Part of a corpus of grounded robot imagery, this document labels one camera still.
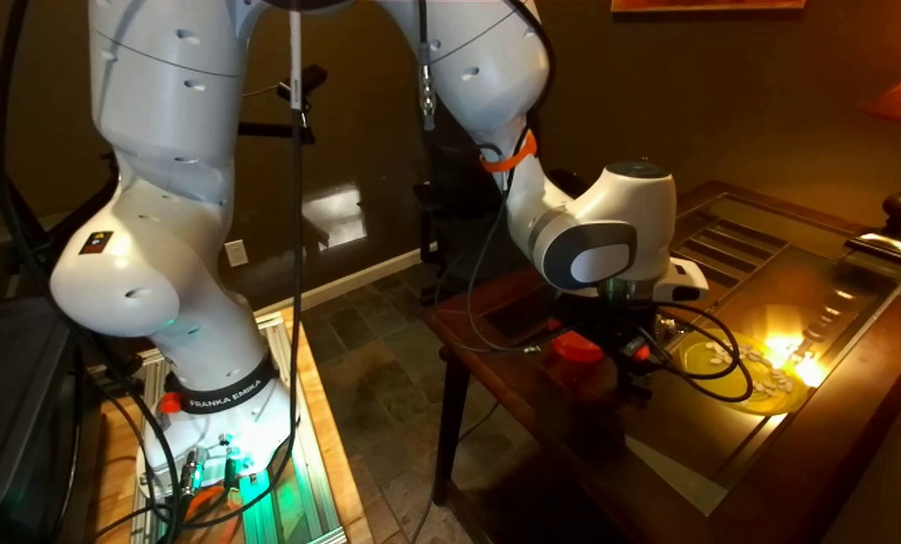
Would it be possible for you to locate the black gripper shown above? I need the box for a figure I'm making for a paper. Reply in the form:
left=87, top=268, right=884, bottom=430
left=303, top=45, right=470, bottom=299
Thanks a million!
left=558, top=286, right=677, bottom=369

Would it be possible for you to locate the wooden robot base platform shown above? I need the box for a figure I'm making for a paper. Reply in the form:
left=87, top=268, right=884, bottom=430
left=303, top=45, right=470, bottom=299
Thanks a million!
left=91, top=307, right=375, bottom=544

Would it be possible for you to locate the red plastic bowl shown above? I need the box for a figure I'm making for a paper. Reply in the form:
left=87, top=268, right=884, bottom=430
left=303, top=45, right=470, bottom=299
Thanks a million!
left=543, top=330, right=611, bottom=384

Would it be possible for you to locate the yellow round plate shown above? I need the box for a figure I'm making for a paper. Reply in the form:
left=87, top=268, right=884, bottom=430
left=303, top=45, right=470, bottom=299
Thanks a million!
left=668, top=333, right=767, bottom=418

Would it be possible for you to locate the wooden table with glass top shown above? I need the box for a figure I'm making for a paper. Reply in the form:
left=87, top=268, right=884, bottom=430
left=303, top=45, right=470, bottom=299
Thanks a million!
left=421, top=178, right=901, bottom=544

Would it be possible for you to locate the turned wood lamp base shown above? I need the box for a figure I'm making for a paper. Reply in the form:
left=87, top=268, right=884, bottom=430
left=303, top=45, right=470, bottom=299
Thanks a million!
left=844, top=156, right=901, bottom=271

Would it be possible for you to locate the black tripod stand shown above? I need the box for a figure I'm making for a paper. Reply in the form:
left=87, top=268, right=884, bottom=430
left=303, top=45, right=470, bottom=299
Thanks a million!
left=235, top=65, right=328, bottom=144

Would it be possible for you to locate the black fabric case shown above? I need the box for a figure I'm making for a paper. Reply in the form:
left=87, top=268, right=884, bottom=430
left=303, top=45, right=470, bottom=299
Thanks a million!
left=0, top=293, right=82, bottom=544

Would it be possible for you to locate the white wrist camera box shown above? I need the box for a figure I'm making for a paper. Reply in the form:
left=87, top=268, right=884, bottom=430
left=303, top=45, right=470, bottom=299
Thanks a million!
left=654, top=257, right=712, bottom=307

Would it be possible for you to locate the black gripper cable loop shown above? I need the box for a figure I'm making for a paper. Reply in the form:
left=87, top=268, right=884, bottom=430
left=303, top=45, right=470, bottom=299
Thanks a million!
left=654, top=299, right=760, bottom=409

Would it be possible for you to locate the orange cable strap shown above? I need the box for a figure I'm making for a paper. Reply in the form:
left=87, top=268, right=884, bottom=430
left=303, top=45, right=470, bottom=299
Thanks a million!
left=478, top=129, right=541, bottom=175

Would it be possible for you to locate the long black hanging cable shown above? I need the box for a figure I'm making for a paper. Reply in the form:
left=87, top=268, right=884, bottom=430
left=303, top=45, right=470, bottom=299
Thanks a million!
left=265, top=5, right=310, bottom=486

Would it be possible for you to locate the orange framed wall picture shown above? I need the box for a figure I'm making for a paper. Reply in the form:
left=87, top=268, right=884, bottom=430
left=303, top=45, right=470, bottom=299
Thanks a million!
left=608, top=0, right=806, bottom=17

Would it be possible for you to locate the white wall outlet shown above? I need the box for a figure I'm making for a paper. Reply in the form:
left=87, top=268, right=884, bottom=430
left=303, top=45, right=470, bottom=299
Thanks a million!
left=220, top=235, right=253, bottom=271

